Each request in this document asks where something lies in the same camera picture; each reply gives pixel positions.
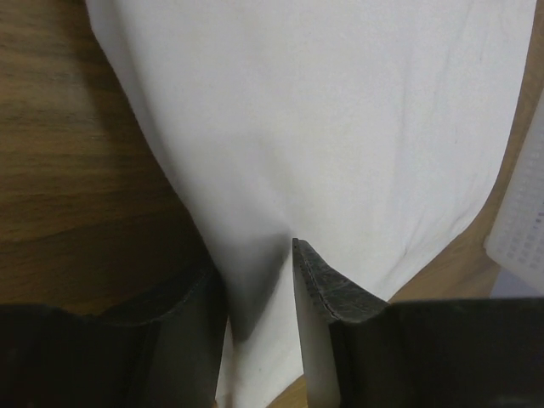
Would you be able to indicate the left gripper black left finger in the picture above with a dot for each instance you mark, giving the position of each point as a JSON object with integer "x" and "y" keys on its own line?
{"x": 162, "y": 348}

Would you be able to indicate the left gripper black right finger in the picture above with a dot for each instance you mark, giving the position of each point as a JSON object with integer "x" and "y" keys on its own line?
{"x": 361, "y": 351}

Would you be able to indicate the white plastic basket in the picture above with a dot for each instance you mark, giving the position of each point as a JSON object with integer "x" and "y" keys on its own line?
{"x": 516, "y": 238}

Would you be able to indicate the white t shirt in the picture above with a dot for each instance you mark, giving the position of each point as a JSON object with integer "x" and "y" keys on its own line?
{"x": 374, "y": 130}

